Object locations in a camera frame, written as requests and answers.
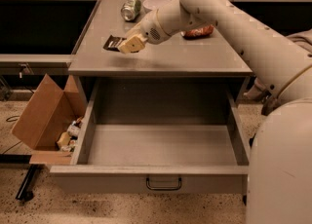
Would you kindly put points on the crushed green soda can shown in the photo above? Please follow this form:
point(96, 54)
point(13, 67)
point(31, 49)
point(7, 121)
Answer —
point(130, 10)

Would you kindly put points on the chocolate rxbar dark wrapper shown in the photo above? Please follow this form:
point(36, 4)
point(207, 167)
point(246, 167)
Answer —
point(112, 43)

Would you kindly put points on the white ceramic bowl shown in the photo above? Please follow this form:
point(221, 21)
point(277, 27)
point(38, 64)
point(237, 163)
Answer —
point(150, 5)

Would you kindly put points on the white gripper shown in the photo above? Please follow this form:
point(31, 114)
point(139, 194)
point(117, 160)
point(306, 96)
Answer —
point(150, 28)

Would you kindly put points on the grey cabinet counter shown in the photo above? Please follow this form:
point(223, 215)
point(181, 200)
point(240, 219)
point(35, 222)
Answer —
point(207, 57)

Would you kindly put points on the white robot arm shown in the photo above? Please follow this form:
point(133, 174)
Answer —
point(280, 170)

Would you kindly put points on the open cardboard box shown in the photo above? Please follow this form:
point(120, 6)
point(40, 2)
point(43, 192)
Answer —
point(47, 115)

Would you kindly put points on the black table leg base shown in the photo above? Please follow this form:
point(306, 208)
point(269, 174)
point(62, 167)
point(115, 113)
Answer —
point(25, 191)

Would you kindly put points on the open grey top drawer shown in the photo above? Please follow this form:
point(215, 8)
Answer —
point(160, 128)

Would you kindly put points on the trash items in box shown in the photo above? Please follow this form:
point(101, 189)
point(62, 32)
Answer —
point(68, 140)

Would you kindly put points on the black drawer handle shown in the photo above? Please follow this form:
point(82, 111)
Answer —
point(163, 184)

